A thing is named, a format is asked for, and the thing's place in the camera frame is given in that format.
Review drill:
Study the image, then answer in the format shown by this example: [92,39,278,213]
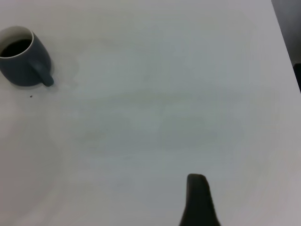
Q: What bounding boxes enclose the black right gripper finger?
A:
[179,173,221,226]

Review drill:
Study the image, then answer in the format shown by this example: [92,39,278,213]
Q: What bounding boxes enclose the dark grey ceramic cup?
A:
[0,25,55,87]

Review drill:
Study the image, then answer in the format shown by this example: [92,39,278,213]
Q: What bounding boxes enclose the black blurry object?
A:
[293,62,301,93]

